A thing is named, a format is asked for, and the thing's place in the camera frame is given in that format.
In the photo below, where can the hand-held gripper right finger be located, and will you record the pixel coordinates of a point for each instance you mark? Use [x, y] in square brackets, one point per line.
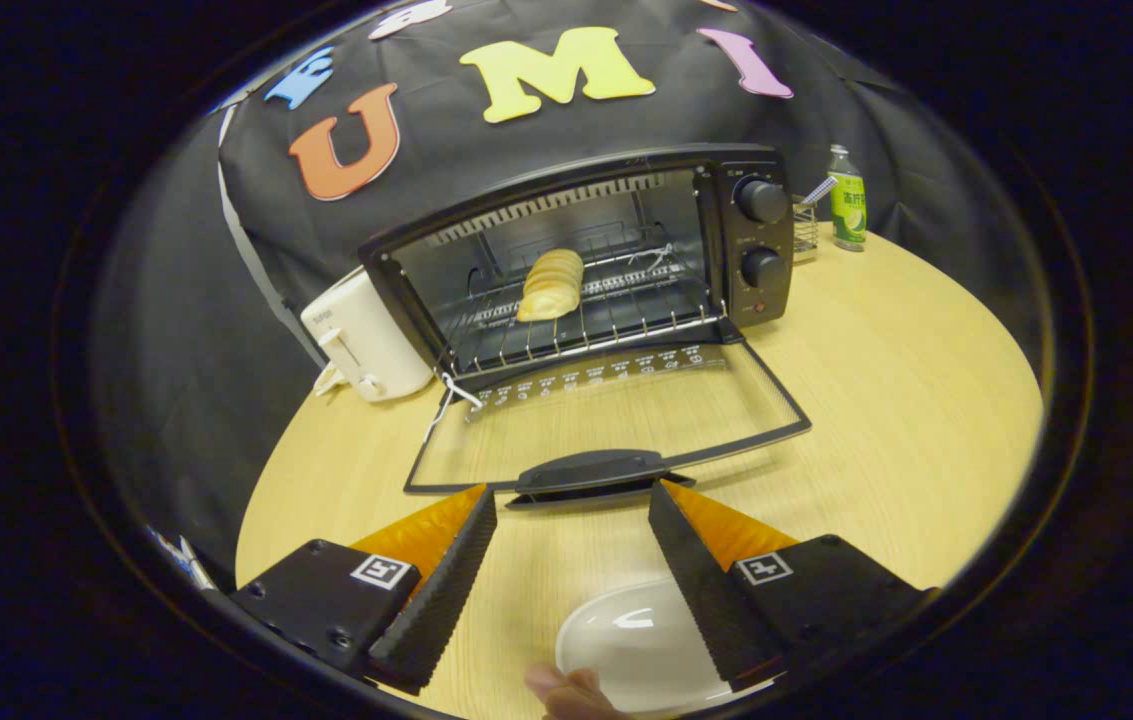
[711, 600]

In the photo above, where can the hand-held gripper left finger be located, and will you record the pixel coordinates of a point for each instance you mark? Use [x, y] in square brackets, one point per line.
[436, 600]

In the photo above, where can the white square plate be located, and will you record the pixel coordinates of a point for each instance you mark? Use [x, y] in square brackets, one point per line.
[626, 640]

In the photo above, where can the golden ridged bread roll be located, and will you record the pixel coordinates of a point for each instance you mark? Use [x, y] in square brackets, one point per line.
[551, 285]

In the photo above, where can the black toaster oven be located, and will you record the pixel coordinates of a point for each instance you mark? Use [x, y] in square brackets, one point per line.
[761, 235]

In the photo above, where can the white pop-up toaster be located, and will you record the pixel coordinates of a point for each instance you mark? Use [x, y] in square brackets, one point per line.
[376, 340]

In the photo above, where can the green label drink bottle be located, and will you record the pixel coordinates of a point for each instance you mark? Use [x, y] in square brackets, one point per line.
[848, 210]

